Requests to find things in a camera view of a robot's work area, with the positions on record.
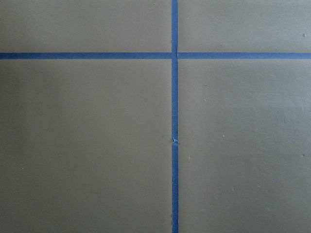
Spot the blue tape line lengthwise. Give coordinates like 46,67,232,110
171,0,179,233

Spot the blue tape line crosswise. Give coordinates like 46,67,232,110
0,52,311,60

